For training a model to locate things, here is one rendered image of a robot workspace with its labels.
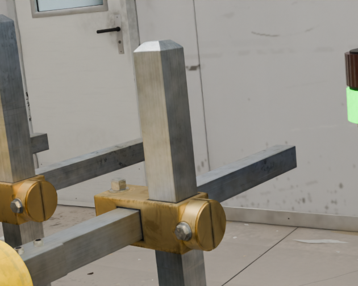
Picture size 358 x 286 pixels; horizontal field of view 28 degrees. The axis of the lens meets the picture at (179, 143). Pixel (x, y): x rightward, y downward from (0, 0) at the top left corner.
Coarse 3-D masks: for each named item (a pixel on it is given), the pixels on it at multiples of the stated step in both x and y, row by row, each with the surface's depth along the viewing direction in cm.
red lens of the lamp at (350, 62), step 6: (348, 54) 48; (354, 54) 48; (348, 60) 49; (354, 60) 48; (348, 66) 49; (354, 66) 48; (348, 72) 49; (354, 72) 48; (348, 78) 49; (354, 78) 48; (348, 84) 49; (354, 84) 48
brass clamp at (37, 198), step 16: (32, 176) 87; (0, 192) 85; (16, 192) 84; (32, 192) 83; (48, 192) 85; (0, 208) 86; (16, 208) 83; (32, 208) 83; (48, 208) 85; (16, 224) 84
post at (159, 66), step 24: (144, 48) 67; (168, 48) 67; (144, 72) 68; (168, 72) 67; (144, 96) 68; (168, 96) 67; (144, 120) 69; (168, 120) 67; (144, 144) 70; (168, 144) 68; (192, 144) 70; (168, 168) 68; (192, 168) 70; (168, 192) 69; (192, 192) 71; (168, 264) 71; (192, 264) 71
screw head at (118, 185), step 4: (112, 180) 75; (116, 180) 75; (120, 180) 75; (124, 180) 75; (112, 184) 75; (116, 184) 75; (120, 184) 75; (124, 184) 75; (112, 188) 75; (116, 188) 75; (120, 188) 75; (124, 188) 75; (128, 188) 76; (112, 192) 75; (116, 192) 75
